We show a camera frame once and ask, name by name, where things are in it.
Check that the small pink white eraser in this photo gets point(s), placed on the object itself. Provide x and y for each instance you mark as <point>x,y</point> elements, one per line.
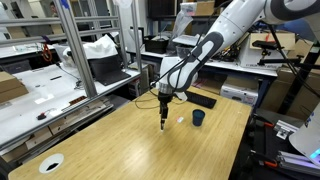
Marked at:
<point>180,119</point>

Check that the clear plastic bag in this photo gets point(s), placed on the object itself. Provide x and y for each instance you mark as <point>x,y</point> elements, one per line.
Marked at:
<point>182,18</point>

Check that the aluminium frame shelf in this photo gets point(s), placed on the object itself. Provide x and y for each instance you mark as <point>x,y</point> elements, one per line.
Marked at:
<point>76,50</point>

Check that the white box with dark print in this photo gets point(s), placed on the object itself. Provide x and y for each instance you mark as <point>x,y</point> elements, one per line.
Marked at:
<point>239,94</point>

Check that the black camera on stand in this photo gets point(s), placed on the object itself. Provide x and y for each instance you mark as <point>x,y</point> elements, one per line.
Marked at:
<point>276,50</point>

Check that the cardboard box on shelf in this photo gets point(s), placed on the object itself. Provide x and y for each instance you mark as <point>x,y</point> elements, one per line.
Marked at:
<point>11,86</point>

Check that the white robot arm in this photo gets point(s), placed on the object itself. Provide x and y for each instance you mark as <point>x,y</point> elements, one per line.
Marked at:
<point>233,30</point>

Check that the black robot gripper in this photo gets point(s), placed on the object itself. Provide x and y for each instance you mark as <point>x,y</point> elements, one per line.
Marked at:
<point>165,98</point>

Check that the black computer keyboard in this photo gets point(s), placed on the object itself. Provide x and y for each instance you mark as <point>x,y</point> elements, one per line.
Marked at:
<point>201,99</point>

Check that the black storage bin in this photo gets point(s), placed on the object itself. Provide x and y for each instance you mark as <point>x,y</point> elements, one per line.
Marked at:
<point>156,44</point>

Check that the aluminium extrusion bars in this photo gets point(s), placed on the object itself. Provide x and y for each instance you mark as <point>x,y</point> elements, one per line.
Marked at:
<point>296,163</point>

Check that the small black device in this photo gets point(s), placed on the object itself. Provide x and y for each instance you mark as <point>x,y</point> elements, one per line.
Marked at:
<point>41,116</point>

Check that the blue plastic cup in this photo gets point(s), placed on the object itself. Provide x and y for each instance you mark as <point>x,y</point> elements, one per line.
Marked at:
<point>198,117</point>

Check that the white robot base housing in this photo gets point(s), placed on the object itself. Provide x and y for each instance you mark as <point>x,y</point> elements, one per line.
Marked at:
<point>308,140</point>

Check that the white cloth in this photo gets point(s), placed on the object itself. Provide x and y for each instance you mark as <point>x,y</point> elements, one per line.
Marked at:
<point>96,49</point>

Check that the large brown cardboard box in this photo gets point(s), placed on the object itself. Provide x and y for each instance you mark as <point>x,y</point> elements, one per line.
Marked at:
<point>293,93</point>

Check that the white table grommet with hole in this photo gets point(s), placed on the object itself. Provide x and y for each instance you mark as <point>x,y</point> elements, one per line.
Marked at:
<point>51,163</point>

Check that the marker with black cap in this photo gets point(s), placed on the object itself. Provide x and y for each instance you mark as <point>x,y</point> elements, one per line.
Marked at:
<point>162,128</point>

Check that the silver metal bracket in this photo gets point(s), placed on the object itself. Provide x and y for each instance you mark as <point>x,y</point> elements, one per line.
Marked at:
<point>285,129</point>

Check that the black laptop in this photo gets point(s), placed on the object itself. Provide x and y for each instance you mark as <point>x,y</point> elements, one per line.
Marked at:
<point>108,71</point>

